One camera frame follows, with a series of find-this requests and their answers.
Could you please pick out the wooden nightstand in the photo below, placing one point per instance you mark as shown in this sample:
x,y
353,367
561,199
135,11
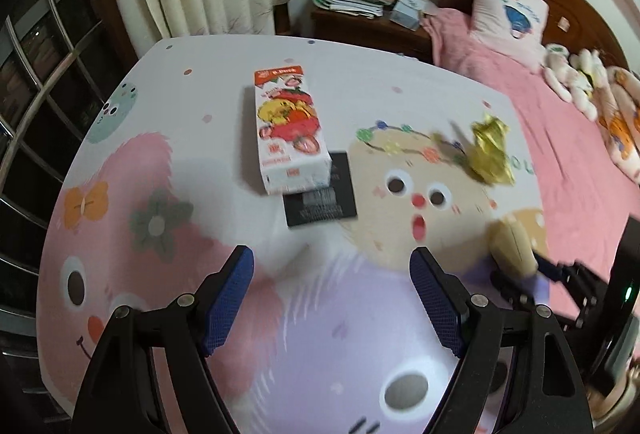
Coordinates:
x,y
379,33

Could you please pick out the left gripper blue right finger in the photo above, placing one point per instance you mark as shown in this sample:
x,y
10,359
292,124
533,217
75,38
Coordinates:
x,y
443,297

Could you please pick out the light blue tissue box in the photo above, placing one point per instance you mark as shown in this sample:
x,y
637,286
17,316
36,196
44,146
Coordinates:
x,y
410,13

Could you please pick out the rolled bear print quilt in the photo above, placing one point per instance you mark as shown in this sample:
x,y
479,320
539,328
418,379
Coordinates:
x,y
617,96

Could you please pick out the pink strawberry milk carton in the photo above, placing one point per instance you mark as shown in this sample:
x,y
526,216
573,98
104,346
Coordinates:
x,y
292,153

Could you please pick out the pink cartoon pillow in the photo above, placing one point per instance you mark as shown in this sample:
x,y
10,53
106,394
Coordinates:
x,y
513,28

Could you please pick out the metal window grille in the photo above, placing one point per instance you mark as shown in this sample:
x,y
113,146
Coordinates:
x,y
57,67

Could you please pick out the black packet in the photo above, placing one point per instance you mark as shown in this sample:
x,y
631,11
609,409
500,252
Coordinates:
x,y
334,202

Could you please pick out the person's right hand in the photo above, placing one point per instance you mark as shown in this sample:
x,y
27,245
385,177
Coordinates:
x,y
608,411

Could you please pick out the small tan cardboard box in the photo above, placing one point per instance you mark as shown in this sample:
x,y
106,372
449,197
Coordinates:
x,y
510,246

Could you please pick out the pink bed blanket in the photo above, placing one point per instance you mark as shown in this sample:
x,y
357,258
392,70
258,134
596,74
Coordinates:
x,y
586,198

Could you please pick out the cartoon printed tablecloth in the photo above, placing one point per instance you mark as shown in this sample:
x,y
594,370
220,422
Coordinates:
x,y
331,336

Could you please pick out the yellow wrapper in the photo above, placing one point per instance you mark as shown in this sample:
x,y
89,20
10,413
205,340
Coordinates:
x,y
487,159

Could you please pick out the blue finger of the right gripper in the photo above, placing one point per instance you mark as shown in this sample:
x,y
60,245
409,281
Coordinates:
x,y
555,272
511,293

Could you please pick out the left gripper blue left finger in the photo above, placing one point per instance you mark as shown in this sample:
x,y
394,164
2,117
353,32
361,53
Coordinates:
x,y
222,295

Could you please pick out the white plush toy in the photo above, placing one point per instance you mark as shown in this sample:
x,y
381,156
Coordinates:
x,y
575,78

